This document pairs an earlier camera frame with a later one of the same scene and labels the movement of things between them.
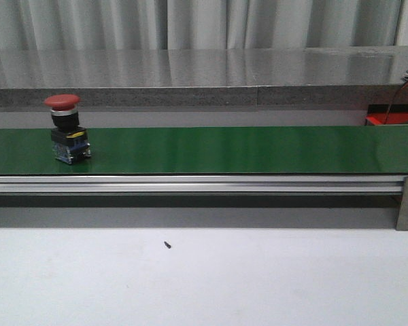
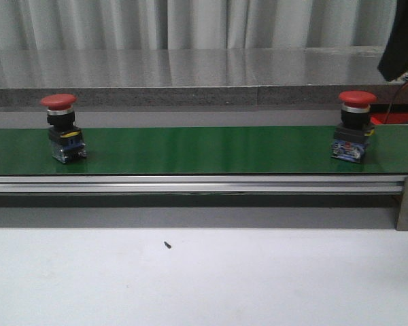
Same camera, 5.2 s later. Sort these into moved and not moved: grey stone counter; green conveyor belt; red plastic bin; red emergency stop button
Moved: red emergency stop button
Not moved: green conveyor belt; grey stone counter; red plastic bin
